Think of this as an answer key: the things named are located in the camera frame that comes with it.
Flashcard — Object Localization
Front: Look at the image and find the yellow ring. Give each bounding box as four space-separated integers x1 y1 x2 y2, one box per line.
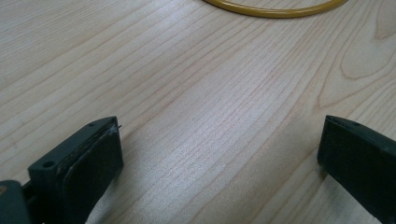
203 0 349 19

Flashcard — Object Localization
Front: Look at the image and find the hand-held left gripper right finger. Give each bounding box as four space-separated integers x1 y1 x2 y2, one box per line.
317 114 396 224

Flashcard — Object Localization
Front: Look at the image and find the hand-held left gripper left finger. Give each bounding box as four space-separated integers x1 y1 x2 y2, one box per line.
27 116 124 224

